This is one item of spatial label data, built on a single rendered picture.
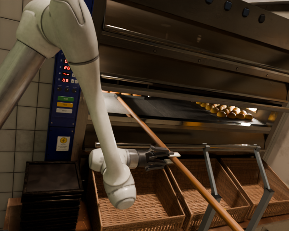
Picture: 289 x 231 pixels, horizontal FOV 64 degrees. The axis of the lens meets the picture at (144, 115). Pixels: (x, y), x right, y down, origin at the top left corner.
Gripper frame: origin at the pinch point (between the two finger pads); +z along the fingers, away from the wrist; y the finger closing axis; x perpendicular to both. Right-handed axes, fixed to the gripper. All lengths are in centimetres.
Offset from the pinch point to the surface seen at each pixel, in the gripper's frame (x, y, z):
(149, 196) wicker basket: -40, 61, 22
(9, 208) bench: -43, 62, -72
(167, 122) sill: -55, 4, 29
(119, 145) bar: -18.0, 3.1, -21.7
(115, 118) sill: -55, 4, -13
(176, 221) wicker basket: -5, 50, 22
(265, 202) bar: 6, 34, 84
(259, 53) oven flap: -54, -60, 96
